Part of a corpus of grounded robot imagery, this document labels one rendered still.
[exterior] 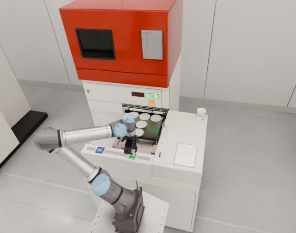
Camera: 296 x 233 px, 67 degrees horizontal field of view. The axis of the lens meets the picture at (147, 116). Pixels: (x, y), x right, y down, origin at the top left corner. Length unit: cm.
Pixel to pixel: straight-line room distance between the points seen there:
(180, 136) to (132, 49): 76
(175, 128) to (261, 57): 192
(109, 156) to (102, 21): 97
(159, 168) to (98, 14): 116
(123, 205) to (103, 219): 28
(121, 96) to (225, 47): 175
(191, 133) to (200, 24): 177
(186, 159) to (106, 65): 98
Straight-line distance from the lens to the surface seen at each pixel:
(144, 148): 182
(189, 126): 188
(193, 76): 353
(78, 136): 124
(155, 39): 168
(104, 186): 130
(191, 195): 181
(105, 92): 213
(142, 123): 201
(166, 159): 163
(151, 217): 157
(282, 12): 325
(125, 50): 179
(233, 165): 294
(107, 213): 162
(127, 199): 135
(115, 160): 170
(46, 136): 125
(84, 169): 141
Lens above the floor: 222
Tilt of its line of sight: 40 degrees down
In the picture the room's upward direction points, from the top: 4 degrees counter-clockwise
